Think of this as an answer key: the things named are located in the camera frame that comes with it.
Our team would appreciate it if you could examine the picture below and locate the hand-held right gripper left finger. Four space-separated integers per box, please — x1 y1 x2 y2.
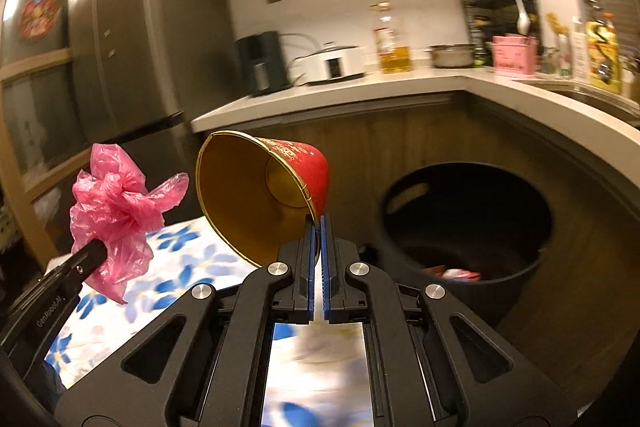
55 214 321 427

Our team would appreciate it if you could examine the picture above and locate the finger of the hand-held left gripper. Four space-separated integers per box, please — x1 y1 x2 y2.
44 239 109 294

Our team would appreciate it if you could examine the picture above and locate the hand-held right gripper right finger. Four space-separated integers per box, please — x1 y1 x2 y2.
322 214 588 427

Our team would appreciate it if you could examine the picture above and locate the pink plastic bag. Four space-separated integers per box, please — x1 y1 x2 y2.
70 143 191 306

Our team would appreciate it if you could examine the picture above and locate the red paper cup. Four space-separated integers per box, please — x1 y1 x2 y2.
195 130 331 269

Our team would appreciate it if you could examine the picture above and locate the black trash bin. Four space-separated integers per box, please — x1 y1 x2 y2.
377 162 555 329

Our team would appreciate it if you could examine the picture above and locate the crumpled red printed wrapper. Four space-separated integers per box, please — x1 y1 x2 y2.
427 266 482 283

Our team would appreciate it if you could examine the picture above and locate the wooden kitchen counter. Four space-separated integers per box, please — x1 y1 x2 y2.
190 72 640 339

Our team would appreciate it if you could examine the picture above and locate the wooden framed glass door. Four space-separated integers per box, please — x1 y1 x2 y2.
0 0 97 259

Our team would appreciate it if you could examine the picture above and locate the white electric cooker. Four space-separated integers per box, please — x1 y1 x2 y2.
292 42 366 86

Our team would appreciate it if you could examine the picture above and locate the black air fryer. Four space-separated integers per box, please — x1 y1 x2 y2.
235 32 291 97

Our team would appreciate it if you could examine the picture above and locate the cooking oil bottle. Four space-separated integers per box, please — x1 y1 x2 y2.
371 3 412 74

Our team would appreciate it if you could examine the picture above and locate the dark grey refrigerator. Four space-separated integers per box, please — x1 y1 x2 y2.
67 0 237 158

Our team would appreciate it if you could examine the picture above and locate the red round door sticker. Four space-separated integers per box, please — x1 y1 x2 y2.
19 0 61 39

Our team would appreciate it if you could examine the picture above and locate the stainless steel pot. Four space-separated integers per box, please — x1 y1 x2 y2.
429 44 476 70

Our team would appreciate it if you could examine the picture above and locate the pink utensil holder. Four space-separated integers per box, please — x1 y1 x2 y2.
492 36 539 77

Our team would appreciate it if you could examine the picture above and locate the black dish rack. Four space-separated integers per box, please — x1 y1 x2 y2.
461 0 541 68

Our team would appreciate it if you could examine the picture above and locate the white plastic spoon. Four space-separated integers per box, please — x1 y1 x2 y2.
516 0 532 36

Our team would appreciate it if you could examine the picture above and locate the printed drink can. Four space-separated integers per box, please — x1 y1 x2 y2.
556 34 574 78

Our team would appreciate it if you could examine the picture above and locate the white bottle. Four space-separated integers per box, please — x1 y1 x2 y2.
572 18 591 80

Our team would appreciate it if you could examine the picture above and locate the yellow dish soap bottle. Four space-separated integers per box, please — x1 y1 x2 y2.
586 13 624 94

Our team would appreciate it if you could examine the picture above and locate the black power cable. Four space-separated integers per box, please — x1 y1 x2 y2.
280 33 322 58

